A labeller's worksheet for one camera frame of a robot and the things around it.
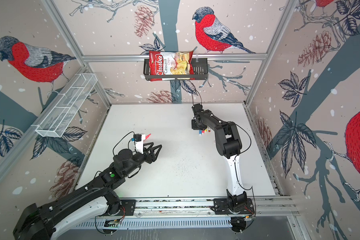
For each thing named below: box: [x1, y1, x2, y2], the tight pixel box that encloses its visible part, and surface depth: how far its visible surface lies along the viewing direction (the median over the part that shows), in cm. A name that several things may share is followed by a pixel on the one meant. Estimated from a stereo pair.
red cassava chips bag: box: [148, 50, 195, 82], surface depth 90 cm
